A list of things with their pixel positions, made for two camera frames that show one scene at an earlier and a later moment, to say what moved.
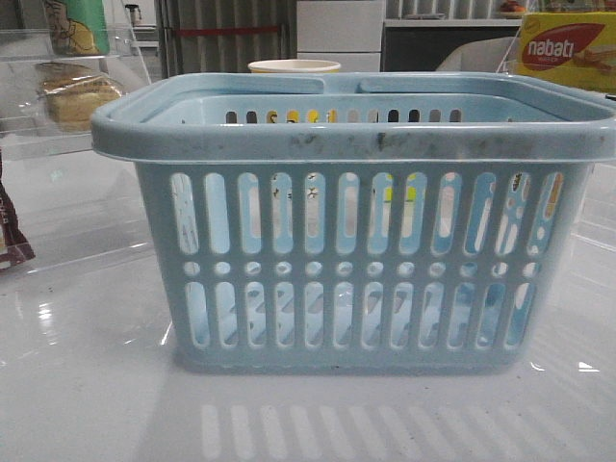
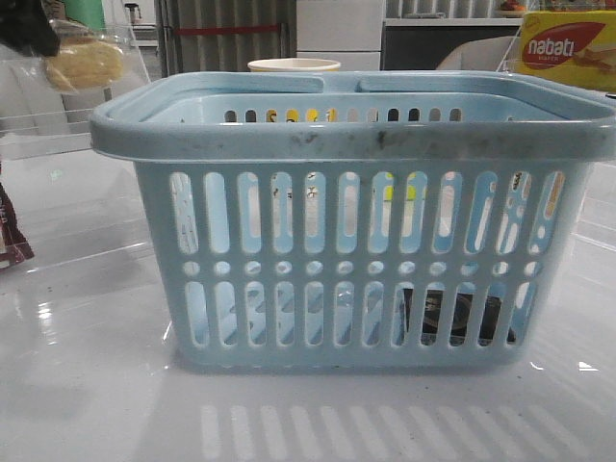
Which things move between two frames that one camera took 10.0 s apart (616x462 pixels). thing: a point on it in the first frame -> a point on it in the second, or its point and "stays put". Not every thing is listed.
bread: (71, 93) -> (85, 62)
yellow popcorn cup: (295, 66) stays put
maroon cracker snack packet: (14, 246) stays put
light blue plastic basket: (361, 221) stays put
